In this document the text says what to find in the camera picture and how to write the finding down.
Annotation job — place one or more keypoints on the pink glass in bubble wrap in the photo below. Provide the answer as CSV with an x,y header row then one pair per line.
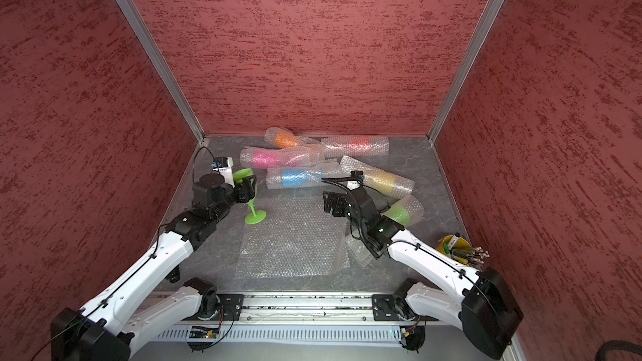
x,y
261,158

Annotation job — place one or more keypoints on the blue glass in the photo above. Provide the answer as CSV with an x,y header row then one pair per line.
x,y
302,177

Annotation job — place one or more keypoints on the right aluminium corner post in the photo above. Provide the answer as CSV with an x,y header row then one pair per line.
x,y
474,47

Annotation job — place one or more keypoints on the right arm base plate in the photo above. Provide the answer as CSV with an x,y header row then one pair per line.
x,y
391,308

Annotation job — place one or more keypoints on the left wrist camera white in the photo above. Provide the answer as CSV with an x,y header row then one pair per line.
x,y
223,166

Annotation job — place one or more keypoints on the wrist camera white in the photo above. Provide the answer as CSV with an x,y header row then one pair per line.
x,y
223,166
357,176

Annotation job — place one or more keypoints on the white slotted cable duct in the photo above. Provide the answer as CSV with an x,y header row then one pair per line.
x,y
357,335

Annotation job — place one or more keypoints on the dark green glass in wrap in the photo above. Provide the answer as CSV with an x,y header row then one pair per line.
x,y
408,211

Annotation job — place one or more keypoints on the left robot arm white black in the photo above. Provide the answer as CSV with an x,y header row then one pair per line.
x,y
110,326

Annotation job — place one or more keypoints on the clear bubble wrap sheet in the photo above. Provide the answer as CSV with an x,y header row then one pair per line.
x,y
296,239

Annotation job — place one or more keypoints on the light green wine glass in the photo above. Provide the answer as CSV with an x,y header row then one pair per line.
x,y
255,216

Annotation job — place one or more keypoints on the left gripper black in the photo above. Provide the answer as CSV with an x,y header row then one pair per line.
x,y
247,190

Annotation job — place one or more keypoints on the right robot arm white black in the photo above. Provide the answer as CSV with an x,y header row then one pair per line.
x,y
480,303

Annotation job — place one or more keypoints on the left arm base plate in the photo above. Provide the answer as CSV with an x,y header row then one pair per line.
x,y
228,307

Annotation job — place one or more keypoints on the left base wiring board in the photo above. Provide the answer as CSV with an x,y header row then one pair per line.
x,y
201,338

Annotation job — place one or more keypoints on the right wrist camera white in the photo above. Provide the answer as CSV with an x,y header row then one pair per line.
x,y
357,176

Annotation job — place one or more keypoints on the orange glass in bubble wrap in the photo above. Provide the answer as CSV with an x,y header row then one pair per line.
x,y
283,139

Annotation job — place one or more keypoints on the aluminium front rail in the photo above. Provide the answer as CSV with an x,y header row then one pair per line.
x,y
351,308

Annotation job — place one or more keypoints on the red glass in bubble wrap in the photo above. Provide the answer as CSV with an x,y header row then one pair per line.
x,y
355,145

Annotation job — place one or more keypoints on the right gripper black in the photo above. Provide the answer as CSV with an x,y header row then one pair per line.
x,y
338,211

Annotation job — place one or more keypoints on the left aluminium corner post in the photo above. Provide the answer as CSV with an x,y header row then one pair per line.
x,y
144,35

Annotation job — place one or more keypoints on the yellow glass in bubble wrap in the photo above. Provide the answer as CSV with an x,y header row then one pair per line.
x,y
387,183

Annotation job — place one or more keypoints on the aluminium corner post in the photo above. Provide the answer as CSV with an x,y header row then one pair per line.
x,y
144,35
474,47

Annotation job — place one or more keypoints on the right base wiring plug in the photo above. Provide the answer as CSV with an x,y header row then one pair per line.
x,y
413,339

